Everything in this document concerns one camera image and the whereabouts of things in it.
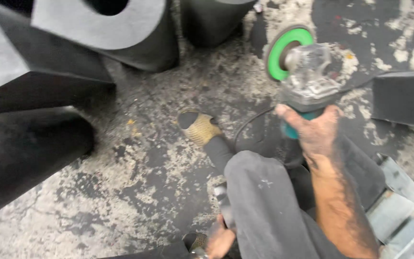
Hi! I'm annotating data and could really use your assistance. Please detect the black pipe with grey rim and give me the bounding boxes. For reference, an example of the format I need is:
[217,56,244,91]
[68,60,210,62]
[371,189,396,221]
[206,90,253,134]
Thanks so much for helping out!
[30,0,179,73]

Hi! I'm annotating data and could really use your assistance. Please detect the person's grey trousers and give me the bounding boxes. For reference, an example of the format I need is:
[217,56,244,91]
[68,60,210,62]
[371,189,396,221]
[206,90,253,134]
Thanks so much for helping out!
[203,134,387,259]

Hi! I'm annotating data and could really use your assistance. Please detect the small mesh metal tube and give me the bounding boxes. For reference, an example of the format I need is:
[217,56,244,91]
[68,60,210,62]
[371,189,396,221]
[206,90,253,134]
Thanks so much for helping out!
[182,232,209,259]

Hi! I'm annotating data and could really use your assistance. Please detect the grey metal stool frame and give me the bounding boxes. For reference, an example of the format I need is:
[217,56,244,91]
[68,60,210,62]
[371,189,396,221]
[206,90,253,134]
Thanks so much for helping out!
[365,154,414,259]

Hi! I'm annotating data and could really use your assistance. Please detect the large black steel pipe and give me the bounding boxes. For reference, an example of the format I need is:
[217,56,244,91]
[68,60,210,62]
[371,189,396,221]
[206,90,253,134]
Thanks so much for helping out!
[0,105,96,224]

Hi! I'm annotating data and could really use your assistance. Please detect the teal angle grinder green disc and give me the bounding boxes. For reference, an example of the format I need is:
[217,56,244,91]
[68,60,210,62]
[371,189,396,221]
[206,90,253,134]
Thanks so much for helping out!
[264,24,344,140]

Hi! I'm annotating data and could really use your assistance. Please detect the dark steel cylinder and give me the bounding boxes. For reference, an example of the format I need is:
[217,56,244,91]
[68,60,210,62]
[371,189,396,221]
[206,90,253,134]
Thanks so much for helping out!
[179,0,259,48]

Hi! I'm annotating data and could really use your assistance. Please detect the person's right hand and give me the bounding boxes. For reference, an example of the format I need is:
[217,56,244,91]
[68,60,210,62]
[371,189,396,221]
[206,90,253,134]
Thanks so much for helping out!
[275,104,345,170]

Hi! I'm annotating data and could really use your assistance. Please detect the black square steel beam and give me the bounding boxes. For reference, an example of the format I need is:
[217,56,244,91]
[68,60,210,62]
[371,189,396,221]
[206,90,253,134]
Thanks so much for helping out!
[0,0,117,116]

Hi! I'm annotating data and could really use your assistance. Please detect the grey metal bar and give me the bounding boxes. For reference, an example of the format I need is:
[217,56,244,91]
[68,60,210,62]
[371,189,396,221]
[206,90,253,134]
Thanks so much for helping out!
[213,183,237,231]

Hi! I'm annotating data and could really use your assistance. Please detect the person's left hand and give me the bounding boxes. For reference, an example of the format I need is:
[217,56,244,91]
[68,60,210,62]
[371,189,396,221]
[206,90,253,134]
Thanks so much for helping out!
[205,214,237,259]

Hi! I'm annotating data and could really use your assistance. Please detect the person's tan shoe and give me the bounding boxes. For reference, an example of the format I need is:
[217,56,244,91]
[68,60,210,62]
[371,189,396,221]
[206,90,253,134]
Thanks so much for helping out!
[177,109,225,148]

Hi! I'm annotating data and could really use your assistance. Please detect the black power cable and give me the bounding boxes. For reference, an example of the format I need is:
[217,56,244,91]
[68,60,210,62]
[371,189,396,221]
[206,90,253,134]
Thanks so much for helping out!
[233,105,276,146]

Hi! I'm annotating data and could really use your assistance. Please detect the black steel plate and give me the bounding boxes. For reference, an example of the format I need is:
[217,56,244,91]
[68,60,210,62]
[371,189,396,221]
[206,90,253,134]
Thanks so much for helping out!
[370,71,414,131]

